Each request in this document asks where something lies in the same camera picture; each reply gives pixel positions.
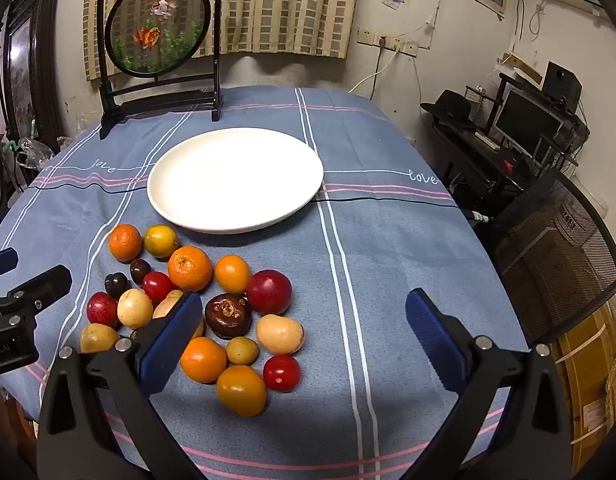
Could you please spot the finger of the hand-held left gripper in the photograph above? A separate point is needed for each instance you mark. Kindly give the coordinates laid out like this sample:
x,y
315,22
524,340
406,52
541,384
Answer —
x,y
43,287
0,261

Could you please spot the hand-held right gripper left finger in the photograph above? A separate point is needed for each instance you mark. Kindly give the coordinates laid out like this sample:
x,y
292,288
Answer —
x,y
170,340

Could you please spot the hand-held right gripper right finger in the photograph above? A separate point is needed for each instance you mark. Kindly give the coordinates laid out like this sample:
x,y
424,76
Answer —
x,y
430,335

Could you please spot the small tan potato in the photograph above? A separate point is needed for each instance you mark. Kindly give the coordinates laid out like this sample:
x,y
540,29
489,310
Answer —
x,y
99,338
135,308
165,305

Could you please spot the medium orange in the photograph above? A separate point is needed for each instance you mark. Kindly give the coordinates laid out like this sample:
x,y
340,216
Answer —
x,y
205,362

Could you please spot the red cherry tomato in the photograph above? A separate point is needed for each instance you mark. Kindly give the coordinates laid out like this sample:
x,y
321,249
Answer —
x,y
158,286
282,373

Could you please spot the small red plum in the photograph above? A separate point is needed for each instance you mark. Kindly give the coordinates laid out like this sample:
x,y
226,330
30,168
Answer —
x,y
102,308

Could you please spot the dark brown water chestnut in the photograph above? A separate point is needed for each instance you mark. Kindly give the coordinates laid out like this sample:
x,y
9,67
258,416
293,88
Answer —
x,y
228,316

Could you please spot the small yellow-green citrus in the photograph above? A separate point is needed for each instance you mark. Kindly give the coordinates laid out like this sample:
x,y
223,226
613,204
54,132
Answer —
x,y
242,350

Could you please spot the dark purple grape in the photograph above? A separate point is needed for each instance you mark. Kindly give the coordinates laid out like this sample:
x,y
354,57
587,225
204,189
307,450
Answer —
x,y
140,270
116,284

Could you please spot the large orange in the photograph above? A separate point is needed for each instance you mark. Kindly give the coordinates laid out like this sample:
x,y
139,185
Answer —
x,y
190,268

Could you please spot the yellow-orange round tomato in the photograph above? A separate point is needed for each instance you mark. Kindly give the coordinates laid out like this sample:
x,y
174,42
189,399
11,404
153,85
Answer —
x,y
233,273
242,390

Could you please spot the small orange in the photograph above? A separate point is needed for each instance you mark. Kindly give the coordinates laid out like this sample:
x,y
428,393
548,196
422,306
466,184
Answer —
x,y
125,242

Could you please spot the large tan potato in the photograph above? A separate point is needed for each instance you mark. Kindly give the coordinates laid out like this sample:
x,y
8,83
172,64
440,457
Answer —
x,y
280,334

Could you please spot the large red plum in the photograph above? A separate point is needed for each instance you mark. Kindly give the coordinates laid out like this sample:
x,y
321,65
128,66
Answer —
x,y
269,291

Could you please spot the white round plate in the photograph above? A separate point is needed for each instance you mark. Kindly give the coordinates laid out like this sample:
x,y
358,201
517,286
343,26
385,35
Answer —
x,y
235,180

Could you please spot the blue striped tablecloth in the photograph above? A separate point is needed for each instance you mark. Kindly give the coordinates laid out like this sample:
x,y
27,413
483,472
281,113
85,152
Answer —
x,y
387,285

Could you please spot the clear plastic bag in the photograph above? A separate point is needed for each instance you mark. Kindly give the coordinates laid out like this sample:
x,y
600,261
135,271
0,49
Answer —
x,y
33,152

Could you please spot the black mesh office chair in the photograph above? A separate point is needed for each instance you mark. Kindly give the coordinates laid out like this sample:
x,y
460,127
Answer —
x,y
557,255

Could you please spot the cardboard box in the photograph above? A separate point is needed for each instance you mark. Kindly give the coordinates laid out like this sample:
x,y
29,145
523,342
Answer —
x,y
595,375

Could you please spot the black computer desk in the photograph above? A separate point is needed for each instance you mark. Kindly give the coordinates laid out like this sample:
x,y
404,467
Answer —
x,y
472,170

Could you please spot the white remote control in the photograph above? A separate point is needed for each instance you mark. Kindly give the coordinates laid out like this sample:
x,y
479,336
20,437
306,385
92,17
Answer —
x,y
487,141

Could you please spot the dark wooden framed picture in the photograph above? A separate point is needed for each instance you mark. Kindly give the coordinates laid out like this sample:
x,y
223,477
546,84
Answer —
x,y
25,60

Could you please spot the black hat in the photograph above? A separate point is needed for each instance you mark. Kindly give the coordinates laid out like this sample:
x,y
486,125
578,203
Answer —
x,y
452,107

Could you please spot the computer monitor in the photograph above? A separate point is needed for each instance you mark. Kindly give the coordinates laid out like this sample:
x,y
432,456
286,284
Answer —
x,y
527,122

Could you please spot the black speaker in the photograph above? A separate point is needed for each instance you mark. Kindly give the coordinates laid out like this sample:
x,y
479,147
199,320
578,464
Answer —
x,y
561,85

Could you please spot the round goldfish screen black stand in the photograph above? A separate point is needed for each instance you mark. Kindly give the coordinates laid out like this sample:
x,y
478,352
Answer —
x,y
158,25

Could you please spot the beige checked curtain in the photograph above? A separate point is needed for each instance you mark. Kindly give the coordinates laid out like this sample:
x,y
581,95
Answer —
x,y
288,5

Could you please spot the white wall power strip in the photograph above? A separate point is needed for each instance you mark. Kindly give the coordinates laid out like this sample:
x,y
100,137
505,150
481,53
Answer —
x,y
400,45

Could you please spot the white wall socket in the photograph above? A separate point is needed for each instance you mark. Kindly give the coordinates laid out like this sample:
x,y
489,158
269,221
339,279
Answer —
x,y
367,36

